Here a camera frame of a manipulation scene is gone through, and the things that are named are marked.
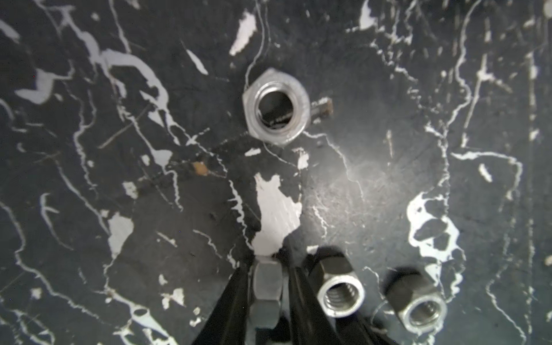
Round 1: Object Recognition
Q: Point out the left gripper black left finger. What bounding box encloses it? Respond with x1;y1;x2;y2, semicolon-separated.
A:
193;258;253;344

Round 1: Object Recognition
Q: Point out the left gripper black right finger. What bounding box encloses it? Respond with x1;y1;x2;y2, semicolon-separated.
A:
288;254;343;344

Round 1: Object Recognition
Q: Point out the steel hex nut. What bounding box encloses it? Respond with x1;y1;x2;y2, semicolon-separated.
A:
309;256;365;319
242;68;311;147
385;273;448;335
248;256;284;329

